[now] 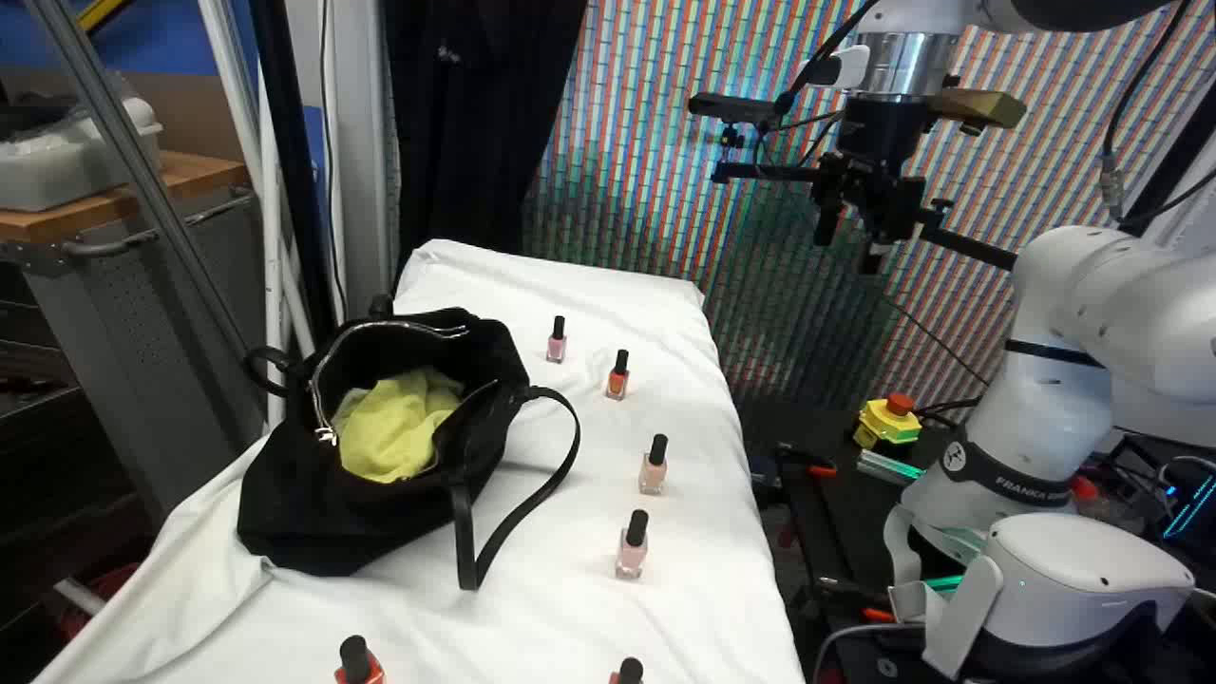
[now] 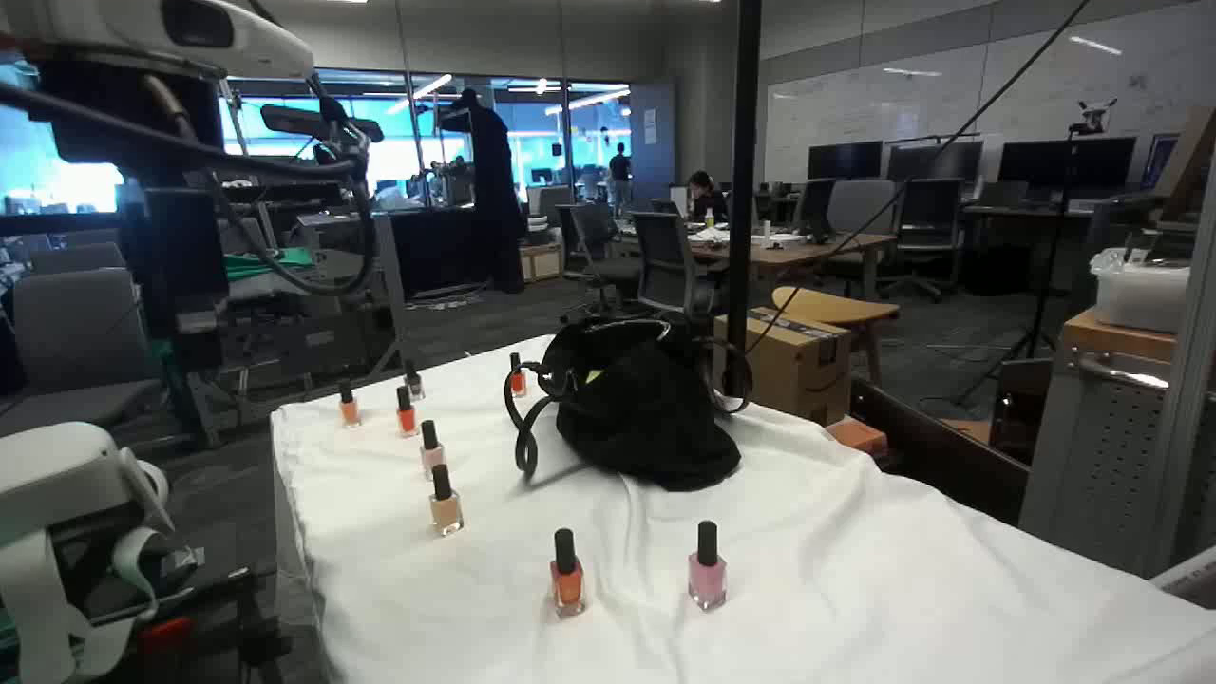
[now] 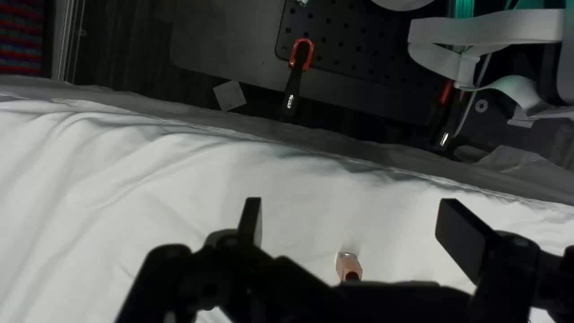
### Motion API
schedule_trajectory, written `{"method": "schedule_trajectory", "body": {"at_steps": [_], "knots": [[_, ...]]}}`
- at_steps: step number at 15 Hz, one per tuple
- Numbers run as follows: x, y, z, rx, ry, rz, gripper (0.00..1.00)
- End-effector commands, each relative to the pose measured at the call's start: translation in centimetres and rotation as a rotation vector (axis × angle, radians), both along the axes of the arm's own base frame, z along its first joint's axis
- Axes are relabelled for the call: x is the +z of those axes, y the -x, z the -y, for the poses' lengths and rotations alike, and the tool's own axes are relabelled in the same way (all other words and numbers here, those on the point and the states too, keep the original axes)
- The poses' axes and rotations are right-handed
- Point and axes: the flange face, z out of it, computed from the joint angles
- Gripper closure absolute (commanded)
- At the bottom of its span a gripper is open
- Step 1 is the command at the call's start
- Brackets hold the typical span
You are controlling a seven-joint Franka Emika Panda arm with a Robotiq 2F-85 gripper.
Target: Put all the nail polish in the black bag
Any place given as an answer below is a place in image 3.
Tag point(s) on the white post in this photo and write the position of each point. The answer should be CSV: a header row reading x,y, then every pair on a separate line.
x,y
63,38

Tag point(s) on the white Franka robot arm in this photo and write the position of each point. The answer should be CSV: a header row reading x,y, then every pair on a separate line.
x,y
401,2

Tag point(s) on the grey base plate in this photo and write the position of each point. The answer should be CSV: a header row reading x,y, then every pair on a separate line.
x,y
227,36

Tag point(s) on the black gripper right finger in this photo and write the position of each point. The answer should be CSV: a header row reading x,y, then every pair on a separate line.
x,y
508,269

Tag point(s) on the grey tape piece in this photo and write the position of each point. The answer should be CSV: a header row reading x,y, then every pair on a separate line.
x,y
230,95

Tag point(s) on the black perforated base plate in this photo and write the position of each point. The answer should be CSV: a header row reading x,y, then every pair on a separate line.
x,y
359,42

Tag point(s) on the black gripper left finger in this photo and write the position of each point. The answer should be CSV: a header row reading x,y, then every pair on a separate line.
x,y
239,280

